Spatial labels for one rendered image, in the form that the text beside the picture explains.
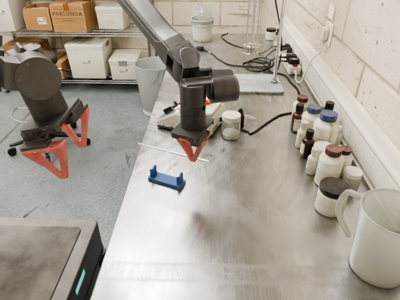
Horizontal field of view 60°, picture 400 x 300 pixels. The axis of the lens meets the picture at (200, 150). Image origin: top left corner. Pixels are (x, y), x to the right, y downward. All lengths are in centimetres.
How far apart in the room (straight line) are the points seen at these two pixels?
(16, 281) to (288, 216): 89
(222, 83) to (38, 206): 161
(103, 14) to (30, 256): 239
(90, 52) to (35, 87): 286
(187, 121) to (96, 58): 264
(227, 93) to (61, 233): 90
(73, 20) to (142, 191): 255
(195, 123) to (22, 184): 175
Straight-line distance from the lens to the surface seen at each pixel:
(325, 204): 85
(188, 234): 78
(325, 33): 150
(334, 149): 92
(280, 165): 101
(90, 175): 230
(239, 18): 352
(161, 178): 92
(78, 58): 341
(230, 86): 75
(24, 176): 245
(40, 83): 50
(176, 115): 112
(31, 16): 352
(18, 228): 150
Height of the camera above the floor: 132
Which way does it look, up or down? 33 degrees down
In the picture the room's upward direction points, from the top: straight up
